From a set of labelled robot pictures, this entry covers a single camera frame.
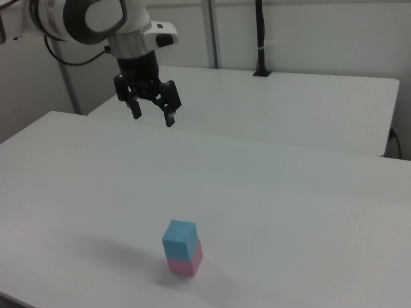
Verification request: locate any white side table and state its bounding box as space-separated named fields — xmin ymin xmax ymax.
xmin=88 ymin=65 xmax=401 ymax=158

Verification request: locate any blue cube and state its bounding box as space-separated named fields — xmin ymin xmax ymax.
xmin=161 ymin=219 xmax=198 ymax=261

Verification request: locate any pink cube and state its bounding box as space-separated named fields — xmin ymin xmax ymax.
xmin=166 ymin=239 xmax=204 ymax=277

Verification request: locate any black camera pole stand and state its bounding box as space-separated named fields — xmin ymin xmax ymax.
xmin=252 ymin=0 xmax=273 ymax=78

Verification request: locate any aluminium wall post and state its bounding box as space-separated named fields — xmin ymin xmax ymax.
xmin=201 ymin=0 xmax=222 ymax=69

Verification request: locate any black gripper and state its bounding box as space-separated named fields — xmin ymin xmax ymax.
xmin=113 ymin=51 xmax=182 ymax=128

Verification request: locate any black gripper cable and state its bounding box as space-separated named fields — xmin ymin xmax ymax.
xmin=44 ymin=35 xmax=112 ymax=67

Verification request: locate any black wall cable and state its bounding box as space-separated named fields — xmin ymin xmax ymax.
xmin=388 ymin=128 xmax=402 ymax=158

